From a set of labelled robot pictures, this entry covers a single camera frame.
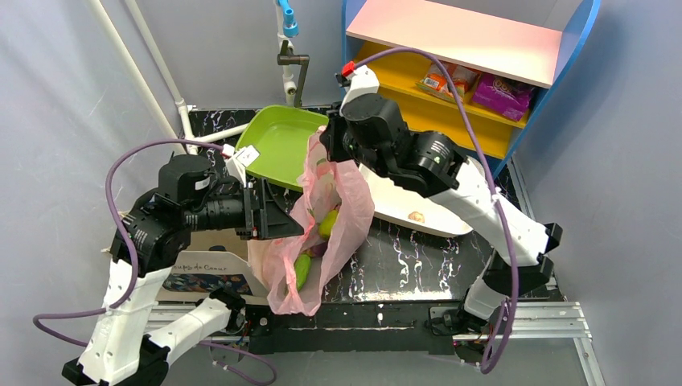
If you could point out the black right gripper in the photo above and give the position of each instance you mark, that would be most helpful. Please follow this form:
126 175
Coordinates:
330 142

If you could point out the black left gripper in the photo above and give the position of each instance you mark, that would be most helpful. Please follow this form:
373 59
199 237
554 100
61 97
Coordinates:
256 211

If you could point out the yellow-green pear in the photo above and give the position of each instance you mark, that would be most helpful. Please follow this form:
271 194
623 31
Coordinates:
326 225

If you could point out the purple eggplant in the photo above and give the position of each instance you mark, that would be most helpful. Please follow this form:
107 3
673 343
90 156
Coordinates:
317 251

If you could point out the pink plastic grocery bag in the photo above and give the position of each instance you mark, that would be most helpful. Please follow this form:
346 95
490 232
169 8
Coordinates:
325 186

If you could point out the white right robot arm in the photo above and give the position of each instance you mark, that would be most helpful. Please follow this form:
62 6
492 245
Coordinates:
433 166

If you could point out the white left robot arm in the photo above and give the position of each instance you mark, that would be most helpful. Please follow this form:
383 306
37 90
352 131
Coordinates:
121 351

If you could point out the cream canvas tote bag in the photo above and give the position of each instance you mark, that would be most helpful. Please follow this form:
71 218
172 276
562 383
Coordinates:
213 266

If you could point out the small beige food piece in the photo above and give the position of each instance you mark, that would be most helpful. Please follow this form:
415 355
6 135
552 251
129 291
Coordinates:
417 217

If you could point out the green plastic tray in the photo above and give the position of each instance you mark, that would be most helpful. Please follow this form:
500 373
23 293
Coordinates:
277 140

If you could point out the white plastic tray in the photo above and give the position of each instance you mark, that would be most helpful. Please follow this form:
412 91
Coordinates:
394 204

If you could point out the purple snack packet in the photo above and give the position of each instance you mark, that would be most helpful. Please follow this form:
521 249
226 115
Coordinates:
509 98

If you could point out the blue yellow pink shelf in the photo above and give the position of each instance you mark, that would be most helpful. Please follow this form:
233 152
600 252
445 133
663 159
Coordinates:
535 55

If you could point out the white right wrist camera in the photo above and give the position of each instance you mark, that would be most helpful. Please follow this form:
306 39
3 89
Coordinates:
356 81

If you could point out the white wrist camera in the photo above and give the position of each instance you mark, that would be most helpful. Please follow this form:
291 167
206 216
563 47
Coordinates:
356 81
238 160

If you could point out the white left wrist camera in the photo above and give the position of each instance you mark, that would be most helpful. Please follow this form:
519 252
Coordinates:
238 160

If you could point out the metal faucet bracket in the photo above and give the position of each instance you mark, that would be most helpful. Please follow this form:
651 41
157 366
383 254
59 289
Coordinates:
295 69

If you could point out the white pvc pipe frame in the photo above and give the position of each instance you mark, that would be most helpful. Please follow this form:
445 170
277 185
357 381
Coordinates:
124 24

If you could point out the black metal base rail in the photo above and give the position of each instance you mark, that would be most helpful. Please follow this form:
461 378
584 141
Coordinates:
369 326

